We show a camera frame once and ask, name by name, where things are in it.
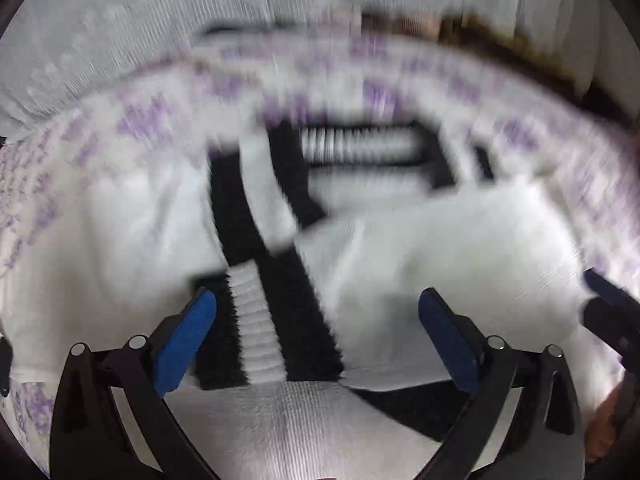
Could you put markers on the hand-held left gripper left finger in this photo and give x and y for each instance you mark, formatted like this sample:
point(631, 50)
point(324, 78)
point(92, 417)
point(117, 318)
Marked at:
point(184, 342)

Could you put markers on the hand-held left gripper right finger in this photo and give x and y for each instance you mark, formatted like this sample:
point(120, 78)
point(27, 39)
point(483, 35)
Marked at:
point(450, 342)

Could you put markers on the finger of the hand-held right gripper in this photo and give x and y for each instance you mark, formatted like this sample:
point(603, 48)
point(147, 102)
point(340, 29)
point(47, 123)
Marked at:
point(606, 286)

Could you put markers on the white sweater with black stripes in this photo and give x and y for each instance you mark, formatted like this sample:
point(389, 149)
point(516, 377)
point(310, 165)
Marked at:
point(450, 240)

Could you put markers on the person's right hand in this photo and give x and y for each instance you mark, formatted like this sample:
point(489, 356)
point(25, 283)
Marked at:
point(604, 425)

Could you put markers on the purple floral blanket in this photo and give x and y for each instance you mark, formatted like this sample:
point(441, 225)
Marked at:
point(150, 110)

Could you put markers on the brown patterned cloth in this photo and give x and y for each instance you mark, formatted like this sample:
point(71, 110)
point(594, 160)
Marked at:
point(500, 35)

